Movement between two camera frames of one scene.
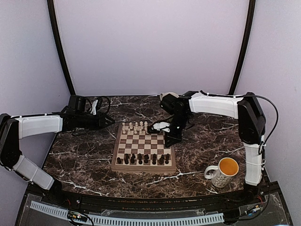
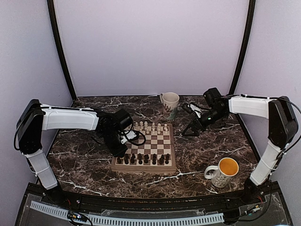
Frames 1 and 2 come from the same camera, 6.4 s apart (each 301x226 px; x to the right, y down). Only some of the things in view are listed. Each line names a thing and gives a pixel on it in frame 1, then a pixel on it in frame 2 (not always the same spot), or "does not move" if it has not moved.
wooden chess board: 137,150 does not move
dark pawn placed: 126,158 does not move
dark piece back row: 154,159 does not move
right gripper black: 176,138 to 194,127
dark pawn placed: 146,158 does not move
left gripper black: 101,120 to 116,152
